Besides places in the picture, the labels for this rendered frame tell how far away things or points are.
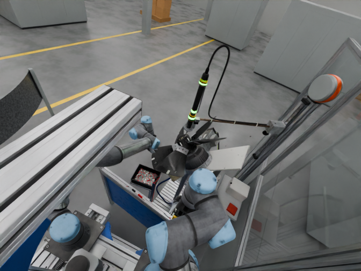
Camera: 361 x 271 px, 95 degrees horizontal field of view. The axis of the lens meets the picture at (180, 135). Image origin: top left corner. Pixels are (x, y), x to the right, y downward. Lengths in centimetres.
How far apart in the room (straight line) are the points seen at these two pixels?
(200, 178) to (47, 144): 35
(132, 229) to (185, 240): 187
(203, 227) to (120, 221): 192
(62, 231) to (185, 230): 73
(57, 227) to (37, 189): 82
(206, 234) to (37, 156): 37
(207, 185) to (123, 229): 189
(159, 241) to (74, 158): 26
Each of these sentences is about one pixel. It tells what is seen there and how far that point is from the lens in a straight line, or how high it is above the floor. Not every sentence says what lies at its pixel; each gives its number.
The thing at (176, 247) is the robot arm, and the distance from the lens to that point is 44.
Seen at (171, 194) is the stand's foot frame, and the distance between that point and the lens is 236.
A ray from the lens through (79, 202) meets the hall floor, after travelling 249.
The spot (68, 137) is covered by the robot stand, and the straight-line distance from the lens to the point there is 29.
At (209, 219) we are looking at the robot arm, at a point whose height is 181.
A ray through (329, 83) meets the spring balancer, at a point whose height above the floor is 193.
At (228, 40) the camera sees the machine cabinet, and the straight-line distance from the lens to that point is 834.
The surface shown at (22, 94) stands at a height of 84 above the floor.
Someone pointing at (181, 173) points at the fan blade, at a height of 124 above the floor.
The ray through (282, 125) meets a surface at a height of 158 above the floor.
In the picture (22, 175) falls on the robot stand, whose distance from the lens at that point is 27.
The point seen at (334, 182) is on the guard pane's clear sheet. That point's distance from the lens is 96.
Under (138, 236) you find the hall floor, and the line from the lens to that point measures 227.
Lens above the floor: 224
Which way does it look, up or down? 47 degrees down
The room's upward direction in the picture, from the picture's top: 17 degrees clockwise
